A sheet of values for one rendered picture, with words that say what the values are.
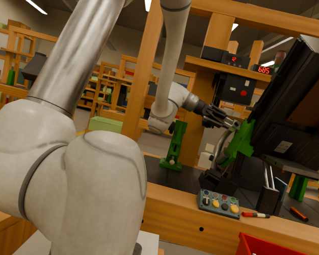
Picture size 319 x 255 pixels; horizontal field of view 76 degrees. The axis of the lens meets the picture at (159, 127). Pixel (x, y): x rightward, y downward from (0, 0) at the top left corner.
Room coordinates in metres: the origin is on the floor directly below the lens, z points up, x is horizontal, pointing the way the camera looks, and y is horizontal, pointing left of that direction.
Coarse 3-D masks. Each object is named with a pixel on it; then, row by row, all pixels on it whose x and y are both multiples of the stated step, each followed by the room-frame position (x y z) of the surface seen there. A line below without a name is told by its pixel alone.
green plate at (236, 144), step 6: (246, 120) 1.00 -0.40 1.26; (252, 120) 0.93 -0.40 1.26; (240, 126) 1.03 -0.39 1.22; (246, 126) 0.95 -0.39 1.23; (252, 126) 0.93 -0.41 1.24; (240, 132) 0.98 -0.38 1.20; (246, 132) 0.92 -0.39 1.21; (234, 138) 1.01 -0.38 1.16; (240, 138) 0.94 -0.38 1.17; (246, 138) 0.93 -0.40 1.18; (234, 144) 0.96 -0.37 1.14; (240, 144) 0.92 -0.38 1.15; (246, 144) 0.93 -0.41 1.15; (228, 150) 0.99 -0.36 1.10; (234, 150) 0.92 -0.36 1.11; (240, 150) 0.93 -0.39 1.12; (246, 150) 0.93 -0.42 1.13; (252, 150) 0.93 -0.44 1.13
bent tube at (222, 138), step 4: (236, 120) 1.05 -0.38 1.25; (232, 124) 1.02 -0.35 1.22; (236, 124) 1.05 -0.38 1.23; (240, 124) 1.04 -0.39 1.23; (236, 128) 1.01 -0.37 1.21; (224, 132) 1.10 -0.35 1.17; (228, 132) 1.07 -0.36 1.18; (224, 136) 1.09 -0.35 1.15; (220, 140) 1.10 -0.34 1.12; (224, 140) 1.09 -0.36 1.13; (220, 144) 1.09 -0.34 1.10; (216, 148) 1.07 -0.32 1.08; (220, 148) 1.07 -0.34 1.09; (216, 152) 1.05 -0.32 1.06; (220, 152) 1.06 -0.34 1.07; (216, 156) 1.02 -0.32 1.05; (212, 160) 1.01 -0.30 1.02; (212, 164) 0.99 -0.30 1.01; (216, 164) 0.99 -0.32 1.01; (216, 168) 0.98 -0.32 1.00
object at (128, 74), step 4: (116, 72) 7.75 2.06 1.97; (128, 72) 7.85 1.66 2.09; (128, 76) 7.77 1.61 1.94; (132, 76) 7.77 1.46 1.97; (152, 80) 7.92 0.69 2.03; (156, 80) 7.85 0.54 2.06; (180, 84) 7.92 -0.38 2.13; (184, 84) 7.93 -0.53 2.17; (128, 88) 7.77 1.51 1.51; (112, 96) 7.75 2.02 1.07; (128, 96) 7.86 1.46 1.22
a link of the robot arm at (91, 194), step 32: (64, 160) 0.32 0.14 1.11; (96, 160) 0.30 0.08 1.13; (128, 160) 0.32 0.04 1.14; (32, 192) 0.31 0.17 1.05; (64, 192) 0.29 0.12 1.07; (96, 192) 0.28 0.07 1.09; (128, 192) 0.31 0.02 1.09; (64, 224) 0.29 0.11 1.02; (96, 224) 0.28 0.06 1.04; (128, 224) 0.31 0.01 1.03
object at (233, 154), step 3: (231, 153) 0.92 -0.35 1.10; (234, 153) 0.91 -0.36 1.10; (231, 156) 0.90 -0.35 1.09; (234, 156) 0.90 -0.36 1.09; (228, 159) 0.92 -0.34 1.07; (231, 159) 0.90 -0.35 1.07; (234, 159) 0.90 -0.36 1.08; (225, 162) 0.93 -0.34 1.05; (228, 162) 0.92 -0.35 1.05; (222, 165) 0.95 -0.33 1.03; (225, 165) 0.94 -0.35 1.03
